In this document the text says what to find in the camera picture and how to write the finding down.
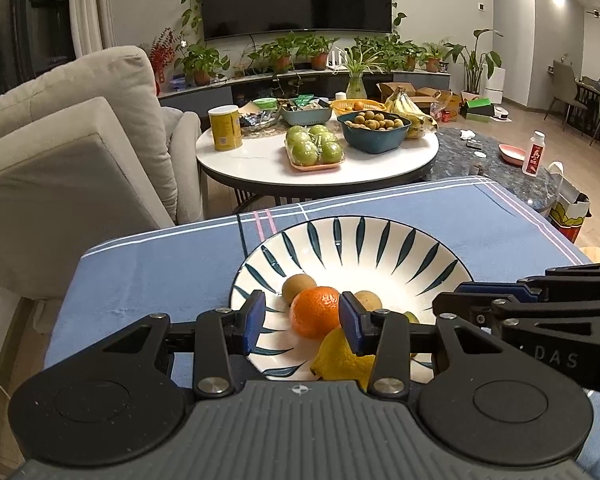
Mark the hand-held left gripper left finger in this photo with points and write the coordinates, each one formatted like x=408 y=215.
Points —
x=255 y=320

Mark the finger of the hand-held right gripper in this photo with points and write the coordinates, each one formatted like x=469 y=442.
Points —
x=570 y=275
x=460 y=307

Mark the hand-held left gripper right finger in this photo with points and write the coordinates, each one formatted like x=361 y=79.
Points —
x=352 y=325

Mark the brown kiwi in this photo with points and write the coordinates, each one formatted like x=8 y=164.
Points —
x=367 y=301
x=298 y=287

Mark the yellow lemon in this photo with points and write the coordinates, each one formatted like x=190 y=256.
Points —
x=337 y=360

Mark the dark orange mandarin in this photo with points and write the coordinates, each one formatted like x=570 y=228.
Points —
x=314 y=312

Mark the small green mango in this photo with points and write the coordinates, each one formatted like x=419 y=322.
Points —
x=411 y=317

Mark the white blue-striped bowl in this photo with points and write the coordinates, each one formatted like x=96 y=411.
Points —
x=380 y=250

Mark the paper shopping bag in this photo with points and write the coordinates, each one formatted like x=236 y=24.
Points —
x=570 y=210

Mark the blue striped tablecloth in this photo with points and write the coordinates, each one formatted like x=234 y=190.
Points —
x=155 y=270

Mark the white bottle red label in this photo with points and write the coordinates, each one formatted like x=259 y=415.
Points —
x=533 y=157

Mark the dark marble round table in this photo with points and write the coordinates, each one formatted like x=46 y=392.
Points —
x=485 y=180

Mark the pink dish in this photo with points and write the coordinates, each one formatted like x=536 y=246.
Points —
x=511 y=154

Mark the white round coffee table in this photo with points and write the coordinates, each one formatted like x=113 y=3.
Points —
x=260 y=165

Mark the pink foam tray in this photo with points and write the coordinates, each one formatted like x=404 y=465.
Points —
x=312 y=168

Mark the white tissue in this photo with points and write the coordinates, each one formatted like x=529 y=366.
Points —
x=466 y=134

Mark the green apple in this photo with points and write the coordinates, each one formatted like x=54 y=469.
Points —
x=331 y=151
x=302 y=152
x=296 y=134
x=320 y=131

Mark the white robot vacuum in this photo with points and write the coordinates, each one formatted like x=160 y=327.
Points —
x=501 y=115

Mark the dark blue bowl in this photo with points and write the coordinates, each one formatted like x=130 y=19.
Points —
x=372 y=142

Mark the green box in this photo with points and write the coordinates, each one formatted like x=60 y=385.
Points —
x=477 y=109

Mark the yellow can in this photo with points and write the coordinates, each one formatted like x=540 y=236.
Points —
x=225 y=127

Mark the red packets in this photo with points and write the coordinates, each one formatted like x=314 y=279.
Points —
x=445 y=112

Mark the plate of wrapped candies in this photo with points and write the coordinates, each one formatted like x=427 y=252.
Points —
x=260 y=121

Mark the pile of longans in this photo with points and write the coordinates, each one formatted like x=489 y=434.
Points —
x=375 y=122

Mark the banana bunch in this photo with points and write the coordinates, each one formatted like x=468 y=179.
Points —
x=410 y=110

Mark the white vacuum dock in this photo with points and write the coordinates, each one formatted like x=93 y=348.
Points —
x=494 y=85

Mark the grey-blue plastic basket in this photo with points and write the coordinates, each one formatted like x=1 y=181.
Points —
x=305 y=117

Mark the open cardboard box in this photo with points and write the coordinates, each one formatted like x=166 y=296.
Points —
x=437 y=97
x=397 y=89

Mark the green lidded container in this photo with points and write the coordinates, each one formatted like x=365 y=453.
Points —
x=265 y=104

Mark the yellow plastic basket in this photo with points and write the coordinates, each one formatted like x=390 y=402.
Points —
x=345 y=107

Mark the grey cushion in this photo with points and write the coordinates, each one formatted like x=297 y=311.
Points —
x=170 y=117

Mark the grey television cabinet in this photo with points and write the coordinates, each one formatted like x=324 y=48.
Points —
x=215 y=95

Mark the tall leafy floor plant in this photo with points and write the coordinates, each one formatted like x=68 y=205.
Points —
x=472 y=60

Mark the glass vase with plant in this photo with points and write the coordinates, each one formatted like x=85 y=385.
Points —
x=356 y=85

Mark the beige sofa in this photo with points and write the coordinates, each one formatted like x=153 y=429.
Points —
x=70 y=160

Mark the row of potted plants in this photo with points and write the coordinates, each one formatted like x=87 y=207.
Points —
x=202 y=62

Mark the red berry decoration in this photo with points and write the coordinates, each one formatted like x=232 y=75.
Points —
x=162 y=52

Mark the white curtain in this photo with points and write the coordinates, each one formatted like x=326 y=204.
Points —
x=90 y=5

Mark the dark glass window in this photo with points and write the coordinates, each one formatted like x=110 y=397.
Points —
x=25 y=20

